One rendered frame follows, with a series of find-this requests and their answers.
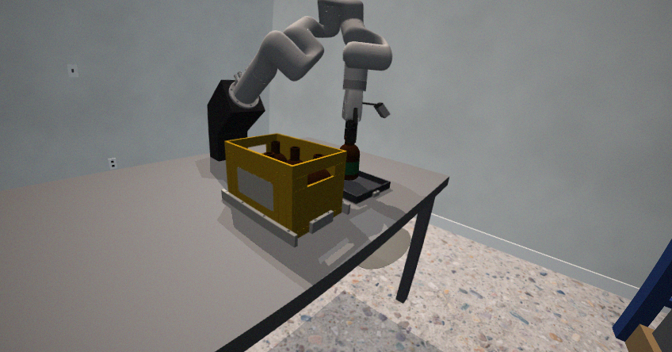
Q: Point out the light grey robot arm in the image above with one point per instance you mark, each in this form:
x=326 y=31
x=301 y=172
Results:
x=363 y=49

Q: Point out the yellow translucent crate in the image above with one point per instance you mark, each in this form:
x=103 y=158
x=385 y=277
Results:
x=279 y=190

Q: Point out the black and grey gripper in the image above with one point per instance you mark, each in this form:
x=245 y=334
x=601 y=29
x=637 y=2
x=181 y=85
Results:
x=352 y=106

